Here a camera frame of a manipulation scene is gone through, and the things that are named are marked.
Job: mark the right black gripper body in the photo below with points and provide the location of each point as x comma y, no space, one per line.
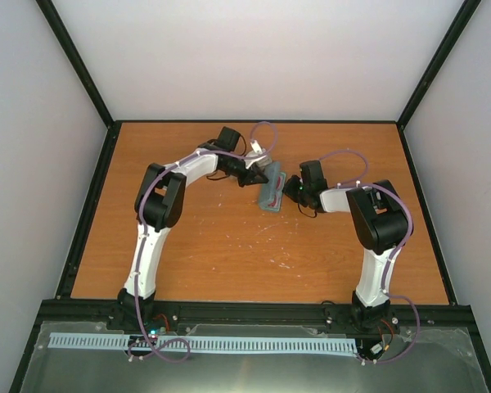
295,193

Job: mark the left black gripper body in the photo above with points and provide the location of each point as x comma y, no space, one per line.
241,180

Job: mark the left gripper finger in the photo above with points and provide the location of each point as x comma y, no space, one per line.
249,181
258,173

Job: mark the grey green-lined glasses case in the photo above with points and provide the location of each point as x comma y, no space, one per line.
264,161

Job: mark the blue-grey glasses case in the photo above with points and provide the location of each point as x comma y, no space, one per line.
272,171

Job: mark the red transparent glasses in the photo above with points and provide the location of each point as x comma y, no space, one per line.
275,201

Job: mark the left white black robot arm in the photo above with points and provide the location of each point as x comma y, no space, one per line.
160,199

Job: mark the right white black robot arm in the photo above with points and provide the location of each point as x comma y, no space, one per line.
382,223

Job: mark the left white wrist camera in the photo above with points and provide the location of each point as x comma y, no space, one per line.
254,154

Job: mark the left black frame post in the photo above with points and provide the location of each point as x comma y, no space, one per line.
62,35

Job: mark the black frame post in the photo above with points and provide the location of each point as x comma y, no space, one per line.
62,35
448,42

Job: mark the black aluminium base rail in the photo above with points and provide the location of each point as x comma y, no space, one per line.
327,318

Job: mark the right black frame post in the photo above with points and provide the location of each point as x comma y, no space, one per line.
448,42

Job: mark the light blue slotted cable duct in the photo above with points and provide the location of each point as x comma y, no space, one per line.
210,345

